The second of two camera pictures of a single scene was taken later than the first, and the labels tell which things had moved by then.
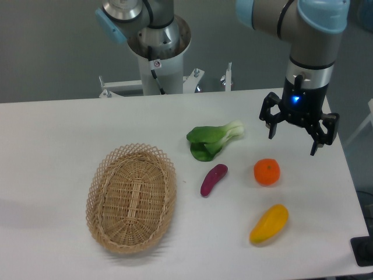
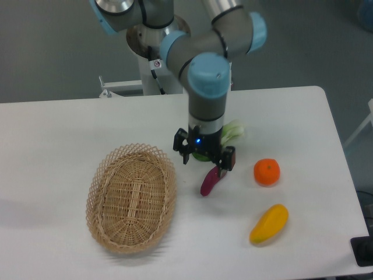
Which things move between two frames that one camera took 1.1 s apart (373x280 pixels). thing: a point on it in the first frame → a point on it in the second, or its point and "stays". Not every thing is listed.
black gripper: x=302 y=106 → x=210 y=144
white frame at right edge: x=370 y=119 stays
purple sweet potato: x=216 y=172 stays
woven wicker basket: x=131 y=196 stays
